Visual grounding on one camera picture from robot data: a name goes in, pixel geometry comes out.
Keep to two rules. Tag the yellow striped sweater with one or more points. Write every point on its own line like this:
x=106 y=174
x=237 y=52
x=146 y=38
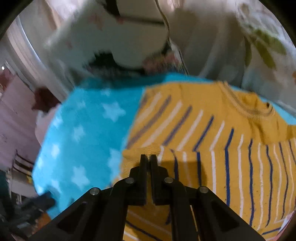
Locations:
x=206 y=134

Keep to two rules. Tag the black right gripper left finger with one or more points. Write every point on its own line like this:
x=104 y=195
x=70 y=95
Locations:
x=99 y=214

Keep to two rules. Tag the white leaf print pillow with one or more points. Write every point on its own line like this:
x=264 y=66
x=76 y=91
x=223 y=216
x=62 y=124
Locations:
x=269 y=54

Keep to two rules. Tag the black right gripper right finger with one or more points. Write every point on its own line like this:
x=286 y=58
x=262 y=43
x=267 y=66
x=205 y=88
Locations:
x=196 y=214

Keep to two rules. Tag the white cushion black figure print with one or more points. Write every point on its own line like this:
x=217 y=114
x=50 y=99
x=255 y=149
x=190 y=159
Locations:
x=111 y=39

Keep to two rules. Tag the blue cartoon star blanket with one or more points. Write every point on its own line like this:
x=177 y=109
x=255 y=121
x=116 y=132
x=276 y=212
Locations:
x=88 y=133

